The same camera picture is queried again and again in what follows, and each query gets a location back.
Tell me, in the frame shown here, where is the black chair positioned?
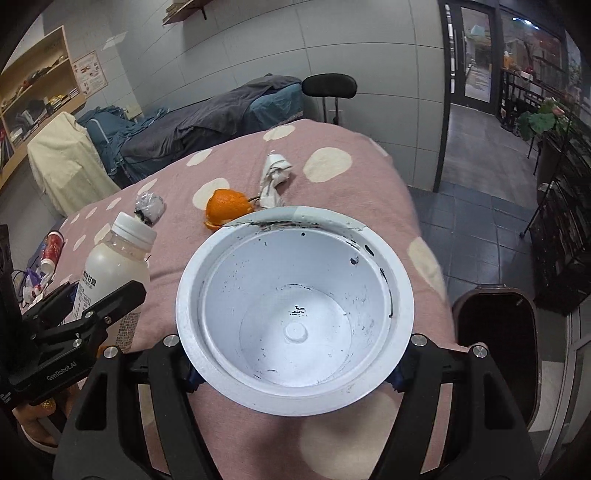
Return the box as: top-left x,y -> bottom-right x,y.
301,73 -> 358,125

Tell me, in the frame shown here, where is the brown trash bin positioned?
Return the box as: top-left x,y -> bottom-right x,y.
450,285 -> 540,430

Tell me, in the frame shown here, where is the glass door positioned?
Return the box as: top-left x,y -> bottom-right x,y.
459,4 -> 502,102

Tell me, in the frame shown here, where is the small packaging clutter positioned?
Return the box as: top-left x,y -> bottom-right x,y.
11,268 -> 58,308

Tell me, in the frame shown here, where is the bed with grey cover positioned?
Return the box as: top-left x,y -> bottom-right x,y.
111,75 -> 319,185

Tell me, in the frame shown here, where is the crumpled white tissue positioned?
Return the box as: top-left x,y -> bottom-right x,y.
257,151 -> 294,209

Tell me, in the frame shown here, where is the person's left hand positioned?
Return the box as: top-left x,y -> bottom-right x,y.
16,401 -> 63,452

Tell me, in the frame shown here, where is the wall poster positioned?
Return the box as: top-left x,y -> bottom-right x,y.
72,50 -> 109,95

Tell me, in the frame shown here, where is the orange peel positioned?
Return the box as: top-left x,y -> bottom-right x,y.
204,189 -> 256,232

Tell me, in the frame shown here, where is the black metal rack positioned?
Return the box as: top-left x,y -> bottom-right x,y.
529,134 -> 591,315

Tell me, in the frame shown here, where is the dark door frame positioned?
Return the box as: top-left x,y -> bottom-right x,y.
431,0 -> 462,193

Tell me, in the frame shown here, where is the crumpled grey plastic wrapper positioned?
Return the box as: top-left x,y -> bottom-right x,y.
134,191 -> 165,226

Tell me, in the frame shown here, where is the wooden wall shelf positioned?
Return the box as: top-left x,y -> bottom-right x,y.
161,0 -> 218,26

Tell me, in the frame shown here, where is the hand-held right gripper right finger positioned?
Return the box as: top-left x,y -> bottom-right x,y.
369,333 -> 541,480

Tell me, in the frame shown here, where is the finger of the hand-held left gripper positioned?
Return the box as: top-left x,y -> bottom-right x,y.
21,282 -> 78,326
69,279 -> 147,344

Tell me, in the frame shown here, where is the white-capped plastic drink bottle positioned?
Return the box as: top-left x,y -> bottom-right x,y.
65,211 -> 158,354

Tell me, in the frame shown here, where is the wooden shelf cabinet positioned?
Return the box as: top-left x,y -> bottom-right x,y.
0,25 -> 88,190

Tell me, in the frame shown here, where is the white plastic bowl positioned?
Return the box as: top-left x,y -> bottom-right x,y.
175,206 -> 415,416

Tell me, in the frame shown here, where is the potted plant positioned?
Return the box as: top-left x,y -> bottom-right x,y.
517,97 -> 573,141

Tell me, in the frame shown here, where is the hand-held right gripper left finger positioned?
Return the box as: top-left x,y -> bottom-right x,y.
53,335 -> 218,480

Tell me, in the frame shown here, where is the cream cloth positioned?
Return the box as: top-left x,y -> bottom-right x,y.
27,112 -> 122,217

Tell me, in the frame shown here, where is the black console table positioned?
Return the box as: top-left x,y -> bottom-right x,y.
496,65 -> 555,134

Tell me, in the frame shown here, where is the red paper cup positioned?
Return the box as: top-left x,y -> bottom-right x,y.
39,232 -> 64,274

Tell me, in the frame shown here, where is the blue cloth pile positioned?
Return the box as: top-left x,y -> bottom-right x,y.
76,105 -> 171,181

